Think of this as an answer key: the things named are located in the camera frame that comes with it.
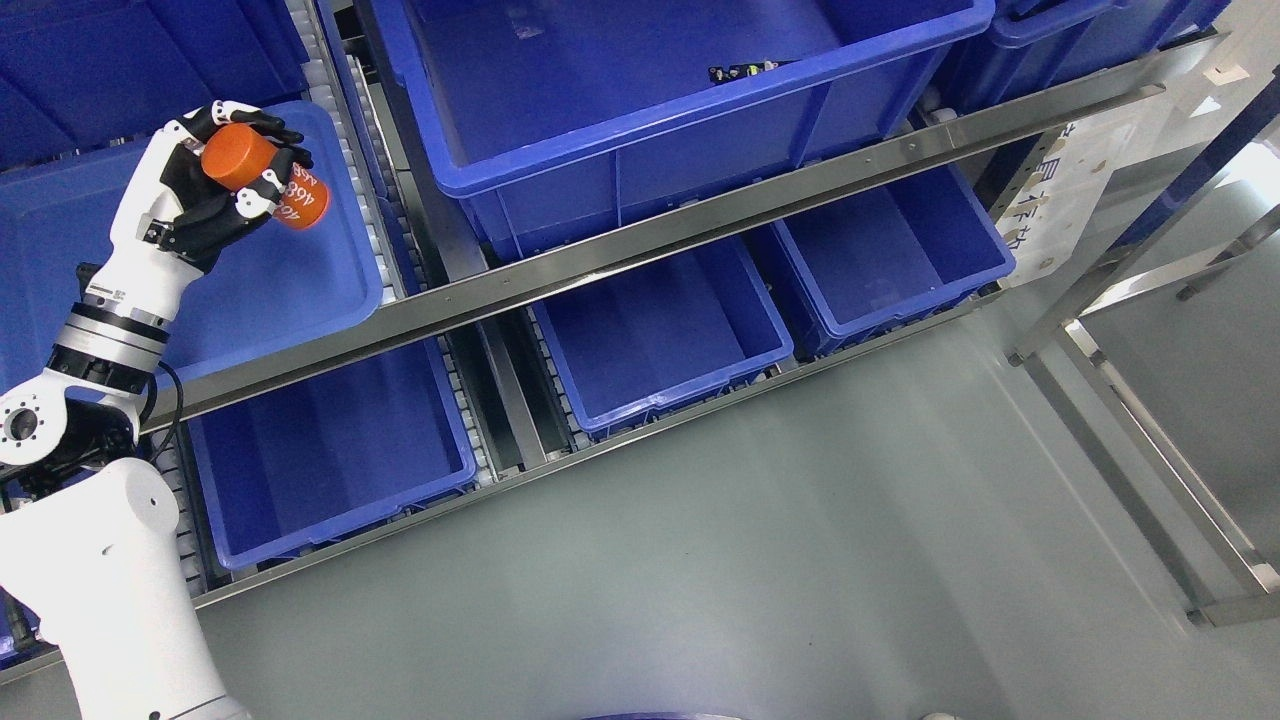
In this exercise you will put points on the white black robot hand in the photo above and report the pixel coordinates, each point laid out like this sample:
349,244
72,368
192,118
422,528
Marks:
173,221

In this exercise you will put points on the orange cylindrical capacitor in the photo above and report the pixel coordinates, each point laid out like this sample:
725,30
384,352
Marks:
238,156

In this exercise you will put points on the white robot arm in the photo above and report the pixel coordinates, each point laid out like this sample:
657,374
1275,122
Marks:
99,559

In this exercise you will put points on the shallow blue tray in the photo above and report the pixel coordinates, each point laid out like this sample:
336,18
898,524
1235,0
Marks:
275,289

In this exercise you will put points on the blue bin upper back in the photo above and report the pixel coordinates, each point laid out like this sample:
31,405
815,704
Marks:
80,73

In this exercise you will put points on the blue bin lower middle-left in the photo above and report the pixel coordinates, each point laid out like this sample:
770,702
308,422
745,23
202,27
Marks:
325,458

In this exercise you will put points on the large blue bin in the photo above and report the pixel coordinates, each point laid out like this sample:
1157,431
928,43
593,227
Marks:
549,122

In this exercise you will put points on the blue bin lower left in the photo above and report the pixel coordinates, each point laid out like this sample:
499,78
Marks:
19,633

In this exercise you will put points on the blue bin lower middle-right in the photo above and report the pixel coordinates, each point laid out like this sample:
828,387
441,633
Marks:
664,336

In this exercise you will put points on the black circuit board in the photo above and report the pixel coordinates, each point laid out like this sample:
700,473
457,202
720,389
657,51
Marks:
731,73

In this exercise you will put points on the blue bin lower right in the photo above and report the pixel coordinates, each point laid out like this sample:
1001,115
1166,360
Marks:
856,268

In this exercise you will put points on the white sign with characters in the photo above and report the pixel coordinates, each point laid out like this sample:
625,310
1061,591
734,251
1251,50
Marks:
1043,192

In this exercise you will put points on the stainless steel table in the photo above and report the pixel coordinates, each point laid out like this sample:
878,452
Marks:
1162,363

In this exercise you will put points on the steel shelf rail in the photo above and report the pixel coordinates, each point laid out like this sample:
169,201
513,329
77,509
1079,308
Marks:
495,292

